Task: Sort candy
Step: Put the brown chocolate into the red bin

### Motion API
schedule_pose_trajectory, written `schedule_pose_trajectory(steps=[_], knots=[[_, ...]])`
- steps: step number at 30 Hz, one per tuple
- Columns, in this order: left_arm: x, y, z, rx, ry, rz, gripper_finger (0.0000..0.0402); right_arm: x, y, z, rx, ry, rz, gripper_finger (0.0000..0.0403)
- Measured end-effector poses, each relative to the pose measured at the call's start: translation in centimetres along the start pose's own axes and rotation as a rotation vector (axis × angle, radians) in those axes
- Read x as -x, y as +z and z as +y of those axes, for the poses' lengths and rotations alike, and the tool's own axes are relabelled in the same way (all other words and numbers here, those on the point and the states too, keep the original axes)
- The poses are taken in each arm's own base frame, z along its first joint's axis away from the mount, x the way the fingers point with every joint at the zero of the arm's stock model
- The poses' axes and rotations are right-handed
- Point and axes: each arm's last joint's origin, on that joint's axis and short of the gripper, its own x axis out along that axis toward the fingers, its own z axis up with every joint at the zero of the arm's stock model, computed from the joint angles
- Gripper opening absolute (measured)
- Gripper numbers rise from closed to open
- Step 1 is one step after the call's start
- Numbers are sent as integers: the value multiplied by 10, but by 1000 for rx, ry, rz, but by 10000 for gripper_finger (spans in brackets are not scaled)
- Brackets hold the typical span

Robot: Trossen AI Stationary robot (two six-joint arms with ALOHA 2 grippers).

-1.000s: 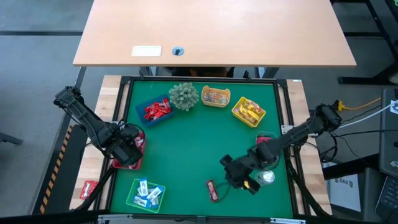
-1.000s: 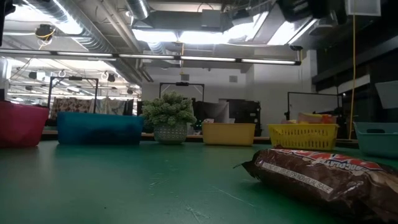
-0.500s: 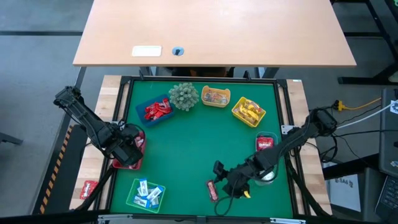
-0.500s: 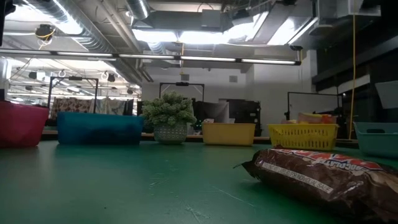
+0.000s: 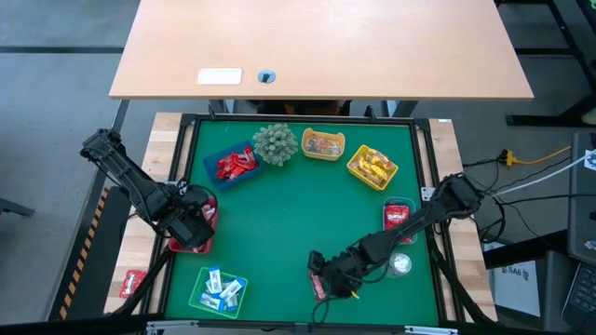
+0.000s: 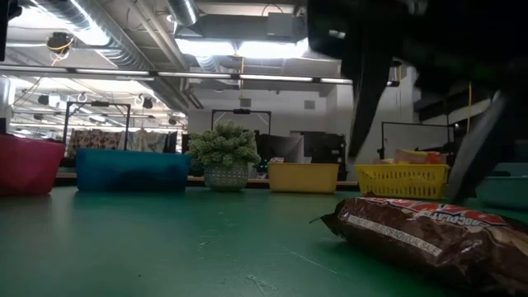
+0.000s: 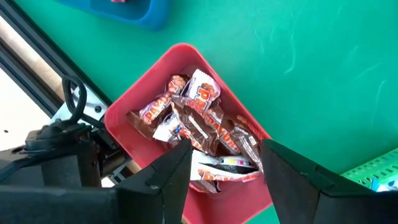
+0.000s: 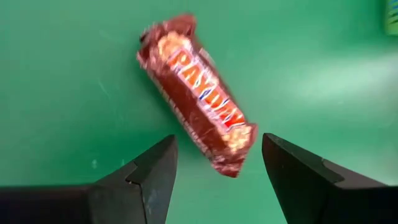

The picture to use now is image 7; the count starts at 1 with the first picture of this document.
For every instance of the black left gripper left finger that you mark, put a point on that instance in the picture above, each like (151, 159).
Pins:
(140, 202)

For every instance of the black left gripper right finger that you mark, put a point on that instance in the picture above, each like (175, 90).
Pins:
(304, 199)

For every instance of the brown chocolate bar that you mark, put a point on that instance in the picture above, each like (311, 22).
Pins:
(199, 124)
(158, 104)
(242, 140)
(169, 129)
(205, 186)
(143, 124)

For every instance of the white silver candy bar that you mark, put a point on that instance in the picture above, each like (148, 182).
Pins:
(224, 171)

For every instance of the red plastic bin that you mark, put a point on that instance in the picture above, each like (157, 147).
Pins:
(140, 90)

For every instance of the white red candy bar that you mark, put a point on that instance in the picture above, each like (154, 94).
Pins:
(202, 90)

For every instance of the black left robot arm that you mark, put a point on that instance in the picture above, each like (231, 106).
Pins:
(62, 165)

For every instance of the green mesh basket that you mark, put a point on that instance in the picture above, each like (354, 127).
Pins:
(373, 168)

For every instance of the green table mat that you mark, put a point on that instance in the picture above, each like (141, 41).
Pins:
(311, 77)

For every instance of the blue plastic bin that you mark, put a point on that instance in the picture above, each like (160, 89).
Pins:
(149, 15)

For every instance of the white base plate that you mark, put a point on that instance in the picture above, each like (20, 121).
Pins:
(93, 107)

